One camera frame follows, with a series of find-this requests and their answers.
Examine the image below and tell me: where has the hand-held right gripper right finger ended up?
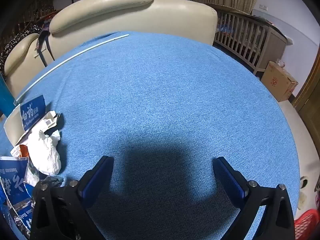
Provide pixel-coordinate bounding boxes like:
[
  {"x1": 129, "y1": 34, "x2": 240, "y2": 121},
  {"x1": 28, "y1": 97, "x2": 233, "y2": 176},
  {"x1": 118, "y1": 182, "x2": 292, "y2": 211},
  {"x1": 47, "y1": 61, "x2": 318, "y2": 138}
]
[{"x1": 212, "y1": 157, "x2": 296, "y2": 240}]

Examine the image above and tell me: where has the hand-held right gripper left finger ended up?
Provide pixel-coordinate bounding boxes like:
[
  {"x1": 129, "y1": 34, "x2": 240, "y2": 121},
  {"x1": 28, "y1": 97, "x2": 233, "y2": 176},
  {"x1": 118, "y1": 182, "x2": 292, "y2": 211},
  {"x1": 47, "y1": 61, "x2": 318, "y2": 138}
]
[{"x1": 30, "y1": 156, "x2": 115, "y2": 240}]

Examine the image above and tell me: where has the grey wrapper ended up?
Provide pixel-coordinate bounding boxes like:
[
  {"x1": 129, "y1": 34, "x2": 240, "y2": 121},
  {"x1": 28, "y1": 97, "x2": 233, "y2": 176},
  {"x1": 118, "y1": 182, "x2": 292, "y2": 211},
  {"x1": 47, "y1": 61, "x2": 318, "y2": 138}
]
[{"x1": 41, "y1": 176, "x2": 64, "y2": 188}]

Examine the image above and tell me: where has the white tissue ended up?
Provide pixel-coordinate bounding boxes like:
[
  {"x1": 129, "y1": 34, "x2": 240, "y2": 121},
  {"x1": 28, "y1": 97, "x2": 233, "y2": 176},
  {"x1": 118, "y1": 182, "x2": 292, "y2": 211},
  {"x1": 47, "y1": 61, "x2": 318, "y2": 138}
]
[{"x1": 27, "y1": 129, "x2": 62, "y2": 176}]

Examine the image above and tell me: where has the orange wrapper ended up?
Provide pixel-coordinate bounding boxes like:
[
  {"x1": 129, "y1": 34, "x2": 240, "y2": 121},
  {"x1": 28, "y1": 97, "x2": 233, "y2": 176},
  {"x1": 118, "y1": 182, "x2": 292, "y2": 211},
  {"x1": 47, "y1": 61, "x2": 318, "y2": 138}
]
[{"x1": 10, "y1": 144, "x2": 29, "y2": 158}]

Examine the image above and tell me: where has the torn blue foil carton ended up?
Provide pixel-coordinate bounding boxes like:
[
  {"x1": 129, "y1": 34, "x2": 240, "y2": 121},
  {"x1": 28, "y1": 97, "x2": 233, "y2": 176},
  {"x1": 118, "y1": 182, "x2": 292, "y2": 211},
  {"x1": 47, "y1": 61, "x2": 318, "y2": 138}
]
[{"x1": 0, "y1": 156, "x2": 39, "y2": 240}]

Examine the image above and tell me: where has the red plastic basket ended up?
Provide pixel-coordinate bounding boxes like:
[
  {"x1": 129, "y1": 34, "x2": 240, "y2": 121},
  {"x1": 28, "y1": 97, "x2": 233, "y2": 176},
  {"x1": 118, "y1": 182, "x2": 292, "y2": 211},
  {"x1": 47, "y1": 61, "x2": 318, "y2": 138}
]
[{"x1": 294, "y1": 209, "x2": 320, "y2": 240}]

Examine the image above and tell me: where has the blue and white carton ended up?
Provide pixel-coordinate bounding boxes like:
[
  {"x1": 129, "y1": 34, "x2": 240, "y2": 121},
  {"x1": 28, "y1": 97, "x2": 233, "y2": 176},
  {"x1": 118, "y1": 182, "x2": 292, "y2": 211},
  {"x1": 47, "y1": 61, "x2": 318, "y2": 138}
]
[{"x1": 19, "y1": 94, "x2": 47, "y2": 132}]

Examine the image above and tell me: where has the silver medicine box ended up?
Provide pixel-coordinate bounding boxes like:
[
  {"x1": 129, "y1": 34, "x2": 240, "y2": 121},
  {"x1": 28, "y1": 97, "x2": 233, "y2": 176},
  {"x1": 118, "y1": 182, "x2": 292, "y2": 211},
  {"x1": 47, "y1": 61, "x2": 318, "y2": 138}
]
[{"x1": 4, "y1": 104, "x2": 33, "y2": 147}]

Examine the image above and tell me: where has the blue tablecloth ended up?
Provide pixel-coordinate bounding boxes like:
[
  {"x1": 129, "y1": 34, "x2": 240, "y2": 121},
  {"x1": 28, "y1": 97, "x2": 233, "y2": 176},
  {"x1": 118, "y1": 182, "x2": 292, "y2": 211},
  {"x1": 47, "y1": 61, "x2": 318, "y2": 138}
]
[{"x1": 0, "y1": 31, "x2": 300, "y2": 240}]

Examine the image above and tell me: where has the cardboard box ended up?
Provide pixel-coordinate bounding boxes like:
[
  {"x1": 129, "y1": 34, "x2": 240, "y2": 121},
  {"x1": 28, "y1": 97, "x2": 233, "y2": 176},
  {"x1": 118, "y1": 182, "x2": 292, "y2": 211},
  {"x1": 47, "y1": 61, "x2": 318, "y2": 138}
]
[{"x1": 260, "y1": 60, "x2": 299, "y2": 102}]

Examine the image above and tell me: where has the wooden door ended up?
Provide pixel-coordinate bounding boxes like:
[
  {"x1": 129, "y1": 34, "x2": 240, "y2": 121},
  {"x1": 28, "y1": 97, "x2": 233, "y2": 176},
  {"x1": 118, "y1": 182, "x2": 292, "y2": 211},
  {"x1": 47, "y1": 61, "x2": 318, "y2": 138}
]
[{"x1": 291, "y1": 52, "x2": 320, "y2": 140}]

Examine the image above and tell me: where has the wooden crib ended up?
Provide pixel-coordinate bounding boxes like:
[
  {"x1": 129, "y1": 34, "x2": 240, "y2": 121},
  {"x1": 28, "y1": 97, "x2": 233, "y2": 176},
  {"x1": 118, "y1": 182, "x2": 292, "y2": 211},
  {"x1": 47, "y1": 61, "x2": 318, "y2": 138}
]
[{"x1": 205, "y1": 2, "x2": 288, "y2": 77}]

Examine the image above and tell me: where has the thin white rod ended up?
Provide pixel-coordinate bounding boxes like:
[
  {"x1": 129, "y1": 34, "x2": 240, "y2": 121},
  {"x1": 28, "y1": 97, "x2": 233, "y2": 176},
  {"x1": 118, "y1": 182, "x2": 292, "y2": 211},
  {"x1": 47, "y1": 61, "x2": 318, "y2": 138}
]
[{"x1": 14, "y1": 34, "x2": 130, "y2": 105}]

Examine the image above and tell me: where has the black white patterned garment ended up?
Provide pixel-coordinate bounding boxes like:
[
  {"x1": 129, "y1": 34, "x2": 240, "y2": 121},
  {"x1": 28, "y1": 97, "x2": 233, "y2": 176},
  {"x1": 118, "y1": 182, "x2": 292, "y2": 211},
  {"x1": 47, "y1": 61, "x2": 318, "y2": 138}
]
[{"x1": 0, "y1": 25, "x2": 42, "y2": 75}]

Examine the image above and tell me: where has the beige leather sofa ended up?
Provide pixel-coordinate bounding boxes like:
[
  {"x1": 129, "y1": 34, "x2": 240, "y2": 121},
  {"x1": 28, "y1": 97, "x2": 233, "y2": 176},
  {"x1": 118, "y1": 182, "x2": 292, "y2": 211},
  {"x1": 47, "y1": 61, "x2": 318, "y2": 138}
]
[{"x1": 4, "y1": 0, "x2": 217, "y2": 98}]

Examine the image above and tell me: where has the dark wooden shelf unit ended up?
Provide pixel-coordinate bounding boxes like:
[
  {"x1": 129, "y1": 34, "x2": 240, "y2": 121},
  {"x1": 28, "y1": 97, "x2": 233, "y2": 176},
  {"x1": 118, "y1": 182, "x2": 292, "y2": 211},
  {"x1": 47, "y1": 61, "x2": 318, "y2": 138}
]
[{"x1": 0, "y1": 0, "x2": 54, "y2": 48}]

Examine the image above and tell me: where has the purple bag with strap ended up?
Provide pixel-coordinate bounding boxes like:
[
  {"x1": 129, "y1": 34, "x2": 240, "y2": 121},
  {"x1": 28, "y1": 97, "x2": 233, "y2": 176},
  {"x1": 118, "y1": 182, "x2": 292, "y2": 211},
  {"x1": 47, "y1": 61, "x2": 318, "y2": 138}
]
[{"x1": 35, "y1": 20, "x2": 54, "y2": 67}]

